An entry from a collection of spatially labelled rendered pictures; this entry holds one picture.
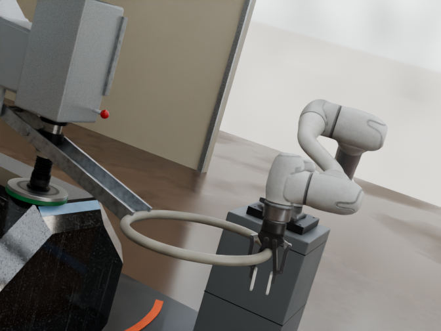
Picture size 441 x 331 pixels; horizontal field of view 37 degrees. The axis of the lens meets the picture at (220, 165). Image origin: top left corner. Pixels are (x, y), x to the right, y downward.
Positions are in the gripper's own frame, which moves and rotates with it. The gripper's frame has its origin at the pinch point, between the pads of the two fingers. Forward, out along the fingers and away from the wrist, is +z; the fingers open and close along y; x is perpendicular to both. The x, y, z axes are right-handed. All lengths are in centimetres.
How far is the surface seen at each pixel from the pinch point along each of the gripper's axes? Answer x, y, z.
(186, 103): -540, 159, -19
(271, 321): -83, -4, 42
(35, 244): -3, 78, 8
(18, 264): 2, 80, 15
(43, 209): -10, 80, -2
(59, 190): -22, 80, -7
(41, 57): -5, 87, -54
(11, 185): -10, 93, -8
